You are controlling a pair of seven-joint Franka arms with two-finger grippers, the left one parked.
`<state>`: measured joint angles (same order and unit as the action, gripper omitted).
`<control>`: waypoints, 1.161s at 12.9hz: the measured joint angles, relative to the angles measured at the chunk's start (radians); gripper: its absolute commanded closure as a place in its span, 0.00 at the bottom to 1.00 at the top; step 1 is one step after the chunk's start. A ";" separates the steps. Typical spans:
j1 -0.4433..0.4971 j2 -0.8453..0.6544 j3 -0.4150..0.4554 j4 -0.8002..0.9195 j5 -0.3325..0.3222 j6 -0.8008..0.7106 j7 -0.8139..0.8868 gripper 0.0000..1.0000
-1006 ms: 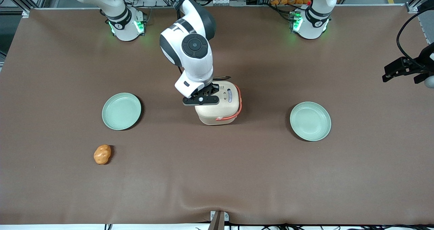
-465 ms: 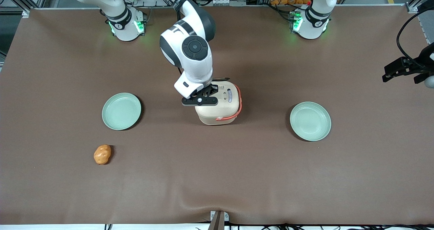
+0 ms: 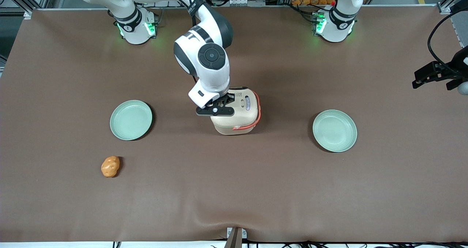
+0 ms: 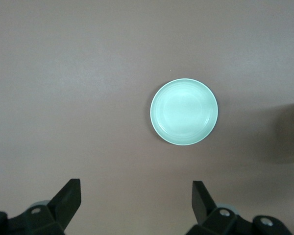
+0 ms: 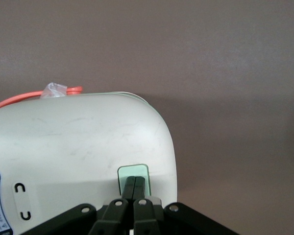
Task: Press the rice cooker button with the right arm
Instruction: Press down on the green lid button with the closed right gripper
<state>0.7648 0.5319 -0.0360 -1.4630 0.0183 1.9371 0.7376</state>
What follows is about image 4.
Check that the pale green round plate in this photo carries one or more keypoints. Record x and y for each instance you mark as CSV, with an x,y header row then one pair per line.
x,y
183,112

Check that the brown table cover sheet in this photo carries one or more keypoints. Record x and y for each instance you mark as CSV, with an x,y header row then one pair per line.
x,y
63,98

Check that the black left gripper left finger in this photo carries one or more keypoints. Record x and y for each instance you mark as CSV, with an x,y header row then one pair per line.
x,y
68,195

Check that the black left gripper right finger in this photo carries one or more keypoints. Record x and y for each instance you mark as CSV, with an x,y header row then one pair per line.
x,y
203,203

